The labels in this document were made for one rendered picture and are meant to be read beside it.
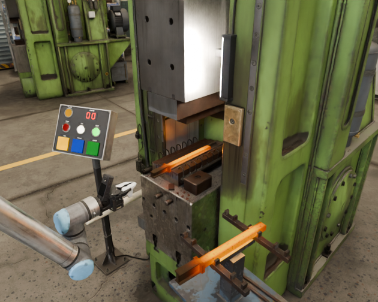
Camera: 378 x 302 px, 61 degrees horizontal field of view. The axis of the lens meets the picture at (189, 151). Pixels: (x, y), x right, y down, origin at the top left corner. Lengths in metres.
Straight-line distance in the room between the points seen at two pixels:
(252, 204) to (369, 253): 1.53
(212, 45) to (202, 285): 1.00
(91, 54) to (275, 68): 5.35
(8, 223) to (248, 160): 0.94
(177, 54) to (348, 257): 2.04
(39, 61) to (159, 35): 5.03
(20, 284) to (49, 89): 4.36
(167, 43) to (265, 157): 0.63
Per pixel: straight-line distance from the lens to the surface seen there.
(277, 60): 1.25
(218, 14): 1.47
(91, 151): 1.86
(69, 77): 6.37
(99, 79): 6.53
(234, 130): 1.40
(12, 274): 2.73
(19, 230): 1.18
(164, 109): 1.50
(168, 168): 1.60
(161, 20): 1.42
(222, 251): 1.13
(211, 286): 1.39
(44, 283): 2.57
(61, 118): 2.01
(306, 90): 1.63
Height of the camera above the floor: 1.80
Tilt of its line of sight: 27 degrees down
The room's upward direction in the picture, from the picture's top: straight up
